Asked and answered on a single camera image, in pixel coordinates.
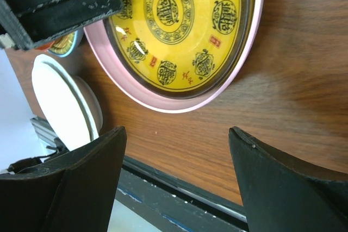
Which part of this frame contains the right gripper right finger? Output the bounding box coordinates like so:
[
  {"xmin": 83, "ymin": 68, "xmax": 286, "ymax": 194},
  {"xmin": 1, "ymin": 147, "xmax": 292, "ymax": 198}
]
[{"xmin": 228, "ymin": 127, "xmax": 347, "ymax": 231}]

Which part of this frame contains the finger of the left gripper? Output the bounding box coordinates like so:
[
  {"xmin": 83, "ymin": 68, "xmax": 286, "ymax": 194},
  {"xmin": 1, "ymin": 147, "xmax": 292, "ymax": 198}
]
[{"xmin": 1, "ymin": 0, "xmax": 122, "ymax": 51}]

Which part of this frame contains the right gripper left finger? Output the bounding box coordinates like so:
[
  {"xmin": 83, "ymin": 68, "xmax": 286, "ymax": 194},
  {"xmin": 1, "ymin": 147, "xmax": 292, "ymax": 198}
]
[{"xmin": 1, "ymin": 127, "xmax": 127, "ymax": 231}]

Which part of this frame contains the pink plate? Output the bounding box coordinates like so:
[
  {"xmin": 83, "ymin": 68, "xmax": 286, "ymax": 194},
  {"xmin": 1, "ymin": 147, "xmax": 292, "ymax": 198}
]
[{"xmin": 84, "ymin": 0, "xmax": 264, "ymax": 114}]

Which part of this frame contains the yellow patterned plate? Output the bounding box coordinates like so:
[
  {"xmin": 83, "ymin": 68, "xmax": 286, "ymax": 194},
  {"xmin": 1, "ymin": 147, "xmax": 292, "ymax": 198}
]
[{"xmin": 104, "ymin": 0, "xmax": 254, "ymax": 99}]

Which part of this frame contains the blue rimmed yellow plate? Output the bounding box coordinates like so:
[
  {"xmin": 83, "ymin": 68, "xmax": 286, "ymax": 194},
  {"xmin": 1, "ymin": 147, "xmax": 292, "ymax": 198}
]
[{"xmin": 48, "ymin": 29, "xmax": 84, "ymax": 58}]

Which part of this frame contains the white scalloped plate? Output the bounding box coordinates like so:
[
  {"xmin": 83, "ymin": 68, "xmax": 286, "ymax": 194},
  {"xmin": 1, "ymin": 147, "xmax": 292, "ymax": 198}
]
[{"xmin": 32, "ymin": 54, "xmax": 103, "ymax": 151}]

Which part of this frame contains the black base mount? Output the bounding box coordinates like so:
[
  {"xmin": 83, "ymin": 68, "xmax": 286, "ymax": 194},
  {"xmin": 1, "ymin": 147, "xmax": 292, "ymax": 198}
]
[{"xmin": 29, "ymin": 116, "xmax": 250, "ymax": 232}]

